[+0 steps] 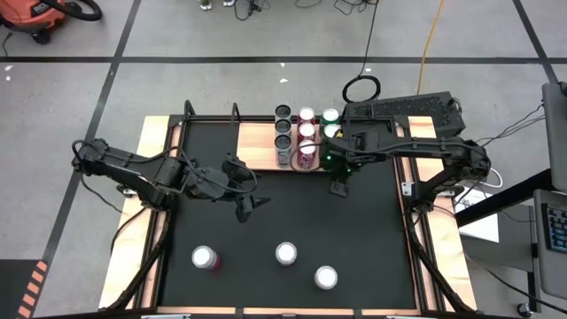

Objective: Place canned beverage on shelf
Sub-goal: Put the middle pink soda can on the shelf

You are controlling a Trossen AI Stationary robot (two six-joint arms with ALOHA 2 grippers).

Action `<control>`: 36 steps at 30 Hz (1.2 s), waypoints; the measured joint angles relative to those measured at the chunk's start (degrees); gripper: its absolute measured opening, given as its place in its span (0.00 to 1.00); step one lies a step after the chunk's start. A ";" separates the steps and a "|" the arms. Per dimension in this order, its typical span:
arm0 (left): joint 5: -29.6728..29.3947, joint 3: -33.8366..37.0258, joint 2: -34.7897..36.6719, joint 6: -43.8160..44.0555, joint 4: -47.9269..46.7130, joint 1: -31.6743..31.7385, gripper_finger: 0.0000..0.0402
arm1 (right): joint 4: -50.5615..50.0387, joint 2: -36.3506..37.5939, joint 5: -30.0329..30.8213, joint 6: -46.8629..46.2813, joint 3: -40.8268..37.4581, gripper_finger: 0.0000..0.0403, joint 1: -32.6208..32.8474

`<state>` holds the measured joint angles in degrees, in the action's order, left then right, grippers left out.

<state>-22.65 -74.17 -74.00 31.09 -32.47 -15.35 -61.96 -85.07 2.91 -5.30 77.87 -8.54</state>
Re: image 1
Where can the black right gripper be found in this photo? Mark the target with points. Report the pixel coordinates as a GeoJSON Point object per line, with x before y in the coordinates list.
{"type": "Point", "coordinates": [350, 153]}

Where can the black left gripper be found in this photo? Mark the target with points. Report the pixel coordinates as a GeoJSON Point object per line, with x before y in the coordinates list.
{"type": "Point", "coordinates": [208, 184]}

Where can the pink and silver can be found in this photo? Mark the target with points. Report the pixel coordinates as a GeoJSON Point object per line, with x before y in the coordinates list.
{"type": "Point", "coordinates": [286, 253]}
{"type": "Point", "coordinates": [325, 277]}
{"type": "Point", "coordinates": [204, 257]}

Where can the red Coca-Cola Star Wars can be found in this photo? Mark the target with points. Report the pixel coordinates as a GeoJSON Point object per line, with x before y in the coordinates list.
{"type": "Point", "coordinates": [306, 131]}

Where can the tall silver energy drink can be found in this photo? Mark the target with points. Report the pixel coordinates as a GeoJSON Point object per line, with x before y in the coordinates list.
{"type": "Point", "coordinates": [282, 112]}
{"type": "Point", "coordinates": [282, 150]}

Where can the silver Celsius Peach Vibe can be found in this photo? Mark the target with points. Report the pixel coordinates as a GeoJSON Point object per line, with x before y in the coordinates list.
{"type": "Point", "coordinates": [282, 127]}

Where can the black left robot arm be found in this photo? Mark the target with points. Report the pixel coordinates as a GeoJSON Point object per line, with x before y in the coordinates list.
{"type": "Point", "coordinates": [133, 170]}

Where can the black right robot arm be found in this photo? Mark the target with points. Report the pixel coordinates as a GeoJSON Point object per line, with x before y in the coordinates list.
{"type": "Point", "coordinates": [425, 146]}

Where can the wooden shelf with black legs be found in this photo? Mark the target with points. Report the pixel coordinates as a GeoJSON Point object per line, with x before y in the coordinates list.
{"type": "Point", "coordinates": [257, 150]}

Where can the black table mat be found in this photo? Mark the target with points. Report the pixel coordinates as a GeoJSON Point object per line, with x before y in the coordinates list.
{"type": "Point", "coordinates": [274, 288]}

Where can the black perforated computer case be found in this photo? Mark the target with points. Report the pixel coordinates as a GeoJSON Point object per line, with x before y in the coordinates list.
{"type": "Point", "coordinates": [398, 106]}

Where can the white paper sheet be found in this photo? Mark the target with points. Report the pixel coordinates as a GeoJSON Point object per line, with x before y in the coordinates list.
{"type": "Point", "coordinates": [480, 226]}

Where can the black bar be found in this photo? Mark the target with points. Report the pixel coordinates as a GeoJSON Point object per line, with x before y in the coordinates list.
{"type": "Point", "coordinates": [500, 201]}

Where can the person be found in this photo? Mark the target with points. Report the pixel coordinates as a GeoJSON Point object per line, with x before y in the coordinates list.
{"type": "Point", "coordinates": [204, 4]}

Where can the grey keyboard console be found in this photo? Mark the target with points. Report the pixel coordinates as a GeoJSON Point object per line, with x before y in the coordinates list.
{"type": "Point", "coordinates": [542, 266]}

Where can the black caster wheel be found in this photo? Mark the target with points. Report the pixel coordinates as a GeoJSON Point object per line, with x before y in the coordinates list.
{"type": "Point", "coordinates": [524, 309]}

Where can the grey monitor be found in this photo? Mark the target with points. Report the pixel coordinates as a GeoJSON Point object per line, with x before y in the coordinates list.
{"type": "Point", "coordinates": [556, 133]}

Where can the black mat with orange stripes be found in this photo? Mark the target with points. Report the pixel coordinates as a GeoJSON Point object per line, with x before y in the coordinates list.
{"type": "Point", "coordinates": [13, 292]}

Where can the orange shop vacuum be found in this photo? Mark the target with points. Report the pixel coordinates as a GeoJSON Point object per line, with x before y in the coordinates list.
{"type": "Point", "coordinates": [26, 13]}

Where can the silver metal bracket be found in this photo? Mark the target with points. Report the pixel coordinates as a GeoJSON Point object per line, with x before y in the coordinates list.
{"type": "Point", "coordinates": [166, 316]}
{"type": "Point", "coordinates": [412, 317]}

